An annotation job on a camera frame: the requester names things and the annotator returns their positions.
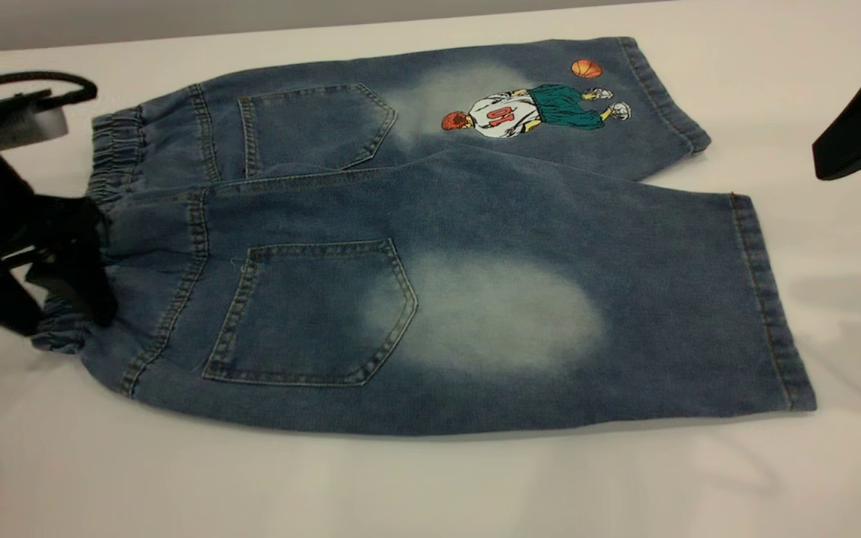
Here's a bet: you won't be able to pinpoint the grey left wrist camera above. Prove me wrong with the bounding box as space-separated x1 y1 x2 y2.
0 105 70 152

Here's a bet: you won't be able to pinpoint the blue denim shorts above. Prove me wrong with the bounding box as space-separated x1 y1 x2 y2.
31 36 818 436

